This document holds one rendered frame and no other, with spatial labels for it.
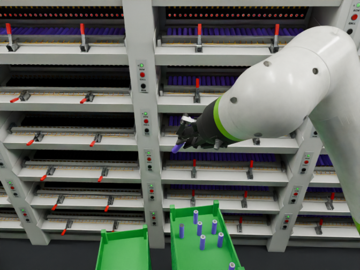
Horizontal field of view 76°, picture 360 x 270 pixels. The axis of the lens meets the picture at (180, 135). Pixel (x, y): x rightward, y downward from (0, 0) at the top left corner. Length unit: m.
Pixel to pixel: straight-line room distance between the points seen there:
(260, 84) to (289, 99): 0.04
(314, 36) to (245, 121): 0.17
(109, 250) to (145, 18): 0.94
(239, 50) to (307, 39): 0.52
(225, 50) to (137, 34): 0.32
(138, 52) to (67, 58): 0.27
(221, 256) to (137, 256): 0.38
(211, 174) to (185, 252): 0.39
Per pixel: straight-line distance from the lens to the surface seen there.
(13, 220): 1.73
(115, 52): 0.91
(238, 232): 1.44
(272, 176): 1.21
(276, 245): 1.56
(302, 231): 1.56
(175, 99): 0.95
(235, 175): 1.16
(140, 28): 0.87
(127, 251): 1.15
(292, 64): 0.35
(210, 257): 0.93
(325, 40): 0.42
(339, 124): 0.45
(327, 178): 1.32
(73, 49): 0.99
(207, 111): 0.43
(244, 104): 0.32
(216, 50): 0.90
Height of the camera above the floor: 1.26
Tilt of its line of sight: 30 degrees down
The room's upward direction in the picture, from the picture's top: straight up
